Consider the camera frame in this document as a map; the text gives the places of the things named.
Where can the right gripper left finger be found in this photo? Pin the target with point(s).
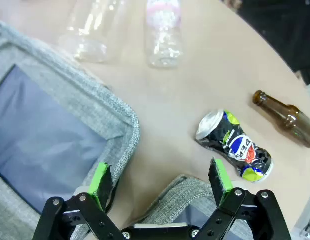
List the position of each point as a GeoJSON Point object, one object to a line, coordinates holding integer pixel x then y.
{"type": "Point", "coordinates": [101, 180]}

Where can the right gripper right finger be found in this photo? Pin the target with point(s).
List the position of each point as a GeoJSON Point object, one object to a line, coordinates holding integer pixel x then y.
{"type": "Point", "coordinates": [220, 180]}

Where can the crushed black Pepsi can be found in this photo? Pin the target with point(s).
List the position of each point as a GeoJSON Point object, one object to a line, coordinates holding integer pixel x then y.
{"type": "Point", "coordinates": [232, 142]}

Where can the brown glass bottle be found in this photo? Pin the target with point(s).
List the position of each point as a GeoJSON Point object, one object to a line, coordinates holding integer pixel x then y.
{"type": "Point", "coordinates": [292, 120]}

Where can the clear plastic bottle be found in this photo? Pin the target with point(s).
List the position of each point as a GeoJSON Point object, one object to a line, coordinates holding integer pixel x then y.
{"type": "Point", "coordinates": [94, 30]}

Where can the pink label plastic bottle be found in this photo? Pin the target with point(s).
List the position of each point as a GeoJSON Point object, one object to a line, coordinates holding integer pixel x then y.
{"type": "Point", "coordinates": [163, 37]}

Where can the grey fabric basket can sign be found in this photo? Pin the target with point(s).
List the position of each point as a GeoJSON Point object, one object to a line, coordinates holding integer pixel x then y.
{"type": "Point", "coordinates": [179, 197]}

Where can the grey fabric basket plastic sign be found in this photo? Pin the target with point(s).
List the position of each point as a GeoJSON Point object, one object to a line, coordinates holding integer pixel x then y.
{"type": "Point", "coordinates": [69, 75]}

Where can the person in black cardigan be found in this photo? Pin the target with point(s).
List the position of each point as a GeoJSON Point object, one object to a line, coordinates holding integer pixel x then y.
{"type": "Point", "coordinates": [282, 30]}

